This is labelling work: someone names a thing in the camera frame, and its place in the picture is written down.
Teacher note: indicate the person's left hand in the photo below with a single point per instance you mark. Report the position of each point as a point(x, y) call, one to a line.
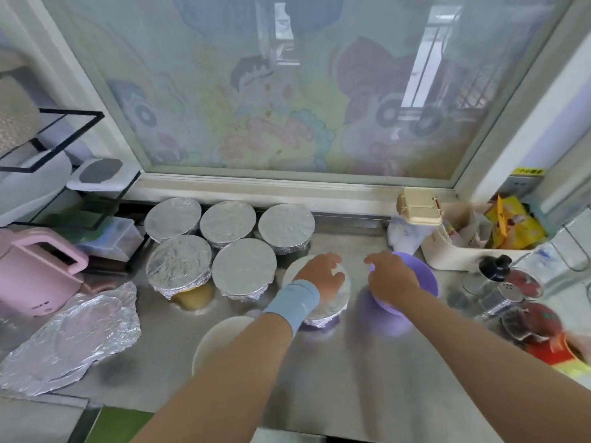
point(319, 277)

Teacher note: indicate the person's right hand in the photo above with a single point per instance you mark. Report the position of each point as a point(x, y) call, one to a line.
point(392, 281)

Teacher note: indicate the purple bowl carrot pieces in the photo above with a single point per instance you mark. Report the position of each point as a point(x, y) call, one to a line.
point(427, 277)

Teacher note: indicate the foil-covered bowl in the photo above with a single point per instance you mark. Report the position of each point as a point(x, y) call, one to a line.
point(179, 263)
point(228, 222)
point(173, 218)
point(286, 226)

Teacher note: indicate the beige bowl with greens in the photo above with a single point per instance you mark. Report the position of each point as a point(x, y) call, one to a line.
point(214, 338)

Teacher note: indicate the yellow bowl with greens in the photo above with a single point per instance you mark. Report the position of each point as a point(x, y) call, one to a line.
point(194, 298)

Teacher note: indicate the stack of aluminium foil sheets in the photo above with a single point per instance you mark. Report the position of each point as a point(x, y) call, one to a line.
point(69, 341)

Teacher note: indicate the person's right forearm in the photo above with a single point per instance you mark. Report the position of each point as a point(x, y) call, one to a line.
point(499, 369)

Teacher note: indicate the person's left forearm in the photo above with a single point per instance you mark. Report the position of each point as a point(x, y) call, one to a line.
point(217, 383)

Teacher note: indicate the stainless steel countertop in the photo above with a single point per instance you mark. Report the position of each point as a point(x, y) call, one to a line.
point(388, 383)

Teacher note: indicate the light blue wristband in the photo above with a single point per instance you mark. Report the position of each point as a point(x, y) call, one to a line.
point(291, 307)

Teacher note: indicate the cream organiser tray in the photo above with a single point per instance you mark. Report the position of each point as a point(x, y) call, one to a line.
point(452, 253)

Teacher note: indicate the beige round object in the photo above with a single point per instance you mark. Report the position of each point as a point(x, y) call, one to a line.
point(420, 207)

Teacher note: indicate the clear glass shaker bottle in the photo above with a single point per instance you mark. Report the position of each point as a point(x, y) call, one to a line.
point(513, 295)

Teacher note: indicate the glass jar red contents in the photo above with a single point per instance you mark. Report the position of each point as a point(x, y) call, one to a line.
point(534, 323)

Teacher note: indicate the window with cartoon film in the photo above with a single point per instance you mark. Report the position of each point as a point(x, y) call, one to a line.
point(295, 87)

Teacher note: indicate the clear plastic box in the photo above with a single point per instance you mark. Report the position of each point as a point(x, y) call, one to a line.
point(111, 240)

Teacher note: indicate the green floor mat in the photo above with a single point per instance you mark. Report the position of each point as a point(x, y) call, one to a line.
point(120, 426)

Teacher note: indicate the pink electric kettle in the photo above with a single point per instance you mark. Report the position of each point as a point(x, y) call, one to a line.
point(32, 272)

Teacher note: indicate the white plate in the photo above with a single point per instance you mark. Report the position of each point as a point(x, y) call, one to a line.
point(32, 189)

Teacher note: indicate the black metal rack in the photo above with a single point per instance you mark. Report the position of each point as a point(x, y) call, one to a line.
point(65, 112)

